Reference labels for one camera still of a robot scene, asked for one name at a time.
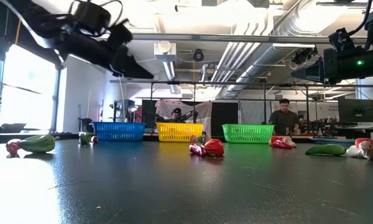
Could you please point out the yellow plastic basket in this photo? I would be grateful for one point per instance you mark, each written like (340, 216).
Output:
(178, 132)

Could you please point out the long ceiling lamp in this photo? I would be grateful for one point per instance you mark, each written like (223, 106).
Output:
(293, 45)

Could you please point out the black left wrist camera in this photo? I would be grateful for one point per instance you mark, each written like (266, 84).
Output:
(91, 15)

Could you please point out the bright window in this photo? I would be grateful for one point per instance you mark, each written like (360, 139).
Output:
(28, 93)

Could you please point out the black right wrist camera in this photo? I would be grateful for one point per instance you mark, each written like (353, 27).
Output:
(343, 39)

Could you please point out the green chili pepper toy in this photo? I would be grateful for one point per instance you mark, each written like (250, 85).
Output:
(324, 150)

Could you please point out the grey ceiling beam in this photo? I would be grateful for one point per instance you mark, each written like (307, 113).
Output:
(236, 38)

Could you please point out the black equipment stand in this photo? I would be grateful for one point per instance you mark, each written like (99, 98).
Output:
(119, 107)

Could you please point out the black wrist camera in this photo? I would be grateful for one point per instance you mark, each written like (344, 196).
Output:
(91, 15)
(343, 39)

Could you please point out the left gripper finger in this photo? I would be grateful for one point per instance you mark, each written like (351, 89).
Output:
(129, 67)
(119, 32)

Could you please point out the silver ventilation duct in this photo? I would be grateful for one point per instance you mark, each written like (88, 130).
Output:
(267, 56)

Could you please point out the black metal rack frame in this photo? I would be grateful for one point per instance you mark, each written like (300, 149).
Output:
(236, 83)

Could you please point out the background robot workstation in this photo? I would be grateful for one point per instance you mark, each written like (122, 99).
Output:
(317, 128)

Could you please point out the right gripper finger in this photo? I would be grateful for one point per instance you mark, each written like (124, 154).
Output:
(314, 78)
(317, 68)

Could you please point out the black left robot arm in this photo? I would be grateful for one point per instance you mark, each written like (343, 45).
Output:
(43, 21)

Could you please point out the black table mat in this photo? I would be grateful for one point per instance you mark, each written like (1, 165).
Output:
(186, 193)

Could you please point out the white patterned curtain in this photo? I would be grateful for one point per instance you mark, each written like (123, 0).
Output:
(255, 112)

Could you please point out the black office chair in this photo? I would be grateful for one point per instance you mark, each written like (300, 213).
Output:
(86, 123)

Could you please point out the black round ceiling speaker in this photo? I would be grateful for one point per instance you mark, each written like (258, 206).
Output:
(198, 55)

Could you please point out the green plastic basket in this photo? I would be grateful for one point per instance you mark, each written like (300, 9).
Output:
(247, 133)

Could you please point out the white dotted sheet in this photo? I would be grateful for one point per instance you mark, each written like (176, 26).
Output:
(166, 107)

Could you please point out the black panel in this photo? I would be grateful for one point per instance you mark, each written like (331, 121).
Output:
(224, 119)

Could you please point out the white ceiling pipe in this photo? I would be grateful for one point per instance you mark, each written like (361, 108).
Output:
(223, 62)
(242, 62)
(232, 62)

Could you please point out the black computer monitor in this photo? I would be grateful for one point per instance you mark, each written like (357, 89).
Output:
(356, 110)

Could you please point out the white ceiling box unit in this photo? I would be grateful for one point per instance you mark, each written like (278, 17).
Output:
(164, 51)

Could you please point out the black ceiling spotlight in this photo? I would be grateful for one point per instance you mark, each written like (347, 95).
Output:
(303, 56)

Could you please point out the blue plastic basket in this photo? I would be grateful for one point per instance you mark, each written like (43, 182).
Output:
(119, 132)

